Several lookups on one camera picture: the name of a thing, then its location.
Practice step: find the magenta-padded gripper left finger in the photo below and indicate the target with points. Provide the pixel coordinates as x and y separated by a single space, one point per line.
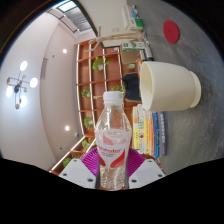
78 173

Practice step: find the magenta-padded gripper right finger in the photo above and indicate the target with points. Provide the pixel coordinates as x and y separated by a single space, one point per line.
146 171

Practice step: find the clear plastic water bottle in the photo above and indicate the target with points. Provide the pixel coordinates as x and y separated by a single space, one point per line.
113 140

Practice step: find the colourful book stack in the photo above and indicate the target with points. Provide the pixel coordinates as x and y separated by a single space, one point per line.
146 130

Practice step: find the recessed ceiling spotlight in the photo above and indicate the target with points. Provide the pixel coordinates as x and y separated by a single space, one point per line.
64 51
67 128

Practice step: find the cream plastic cup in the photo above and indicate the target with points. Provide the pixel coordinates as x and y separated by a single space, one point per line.
166 86

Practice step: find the branching ceiling lamp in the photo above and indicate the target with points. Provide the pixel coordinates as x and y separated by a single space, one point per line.
16 88

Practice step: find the wooden shelf unit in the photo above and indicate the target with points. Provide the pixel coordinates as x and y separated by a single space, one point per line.
113 71

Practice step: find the ceiling air vent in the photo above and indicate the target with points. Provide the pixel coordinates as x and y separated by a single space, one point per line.
44 68

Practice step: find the dark book stack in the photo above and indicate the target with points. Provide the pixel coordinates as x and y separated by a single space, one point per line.
148 53

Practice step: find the tall green-white carton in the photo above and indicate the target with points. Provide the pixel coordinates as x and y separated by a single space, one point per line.
133 45

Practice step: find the wooden artist mannequin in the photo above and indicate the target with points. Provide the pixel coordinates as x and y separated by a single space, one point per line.
113 37

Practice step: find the flat round red coaster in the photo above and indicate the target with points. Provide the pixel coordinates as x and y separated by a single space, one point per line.
171 31

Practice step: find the small green-white box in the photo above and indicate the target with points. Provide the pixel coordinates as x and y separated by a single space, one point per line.
137 23

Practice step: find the grey window curtain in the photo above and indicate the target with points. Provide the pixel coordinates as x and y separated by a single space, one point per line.
78 21

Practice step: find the flat white boxes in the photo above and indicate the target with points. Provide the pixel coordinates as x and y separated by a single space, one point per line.
128 16

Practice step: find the window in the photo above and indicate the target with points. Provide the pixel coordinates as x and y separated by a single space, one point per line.
68 6

